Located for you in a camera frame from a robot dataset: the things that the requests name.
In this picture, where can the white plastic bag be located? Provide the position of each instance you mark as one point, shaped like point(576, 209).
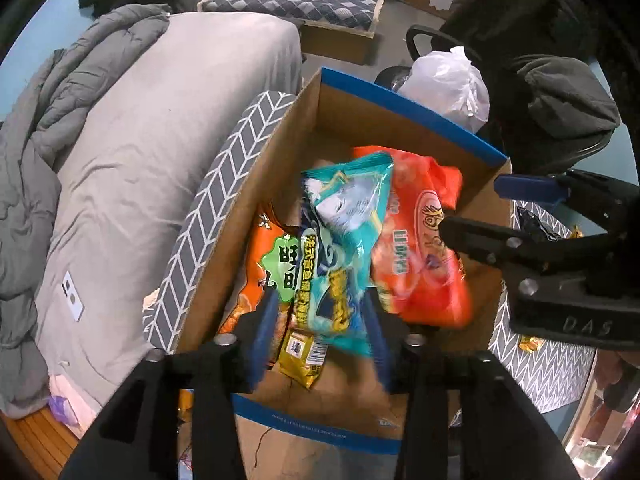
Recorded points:
point(445, 85)

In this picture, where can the cardboard box with blue rim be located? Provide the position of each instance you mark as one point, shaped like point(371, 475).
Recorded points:
point(340, 120)

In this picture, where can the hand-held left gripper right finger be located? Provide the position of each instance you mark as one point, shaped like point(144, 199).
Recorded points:
point(376, 335)

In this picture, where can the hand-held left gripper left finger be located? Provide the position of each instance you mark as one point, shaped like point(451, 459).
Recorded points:
point(265, 325)

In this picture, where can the grey fleece jacket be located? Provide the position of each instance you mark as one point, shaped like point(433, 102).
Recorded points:
point(565, 100)

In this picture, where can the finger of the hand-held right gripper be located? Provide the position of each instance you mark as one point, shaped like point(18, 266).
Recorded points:
point(530, 187)
point(475, 237)

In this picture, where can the small yellow snack packet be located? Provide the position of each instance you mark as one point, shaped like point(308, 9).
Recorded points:
point(530, 343)

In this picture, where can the low bed with patterned mattress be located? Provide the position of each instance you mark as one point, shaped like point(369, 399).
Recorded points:
point(300, 2)

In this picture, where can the teal snack packet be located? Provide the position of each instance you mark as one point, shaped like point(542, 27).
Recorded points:
point(345, 220)

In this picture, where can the green and yellow snack packet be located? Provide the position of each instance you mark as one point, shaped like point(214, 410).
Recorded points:
point(297, 357)

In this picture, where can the small purple object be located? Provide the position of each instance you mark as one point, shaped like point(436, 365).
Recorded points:
point(62, 410)

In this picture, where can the person's right hand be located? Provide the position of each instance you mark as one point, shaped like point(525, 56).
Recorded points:
point(607, 367)

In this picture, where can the black snack packet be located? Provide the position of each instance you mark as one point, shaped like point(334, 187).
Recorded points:
point(532, 225)

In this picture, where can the orange red snack packet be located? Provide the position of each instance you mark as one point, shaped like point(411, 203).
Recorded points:
point(415, 260)

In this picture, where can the black puffer jacket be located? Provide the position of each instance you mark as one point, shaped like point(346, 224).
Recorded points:
point(510, 10)

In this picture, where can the grey duvet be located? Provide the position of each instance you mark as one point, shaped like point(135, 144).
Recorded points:
point(30, 210)

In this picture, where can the orange and green snack packet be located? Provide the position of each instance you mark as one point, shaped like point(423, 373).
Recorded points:
point(270, 265)

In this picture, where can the black office chair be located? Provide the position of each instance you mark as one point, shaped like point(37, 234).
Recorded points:
point(540, 155)

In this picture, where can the bed with grey sheet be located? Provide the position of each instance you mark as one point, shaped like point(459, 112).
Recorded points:
point(150, 135)

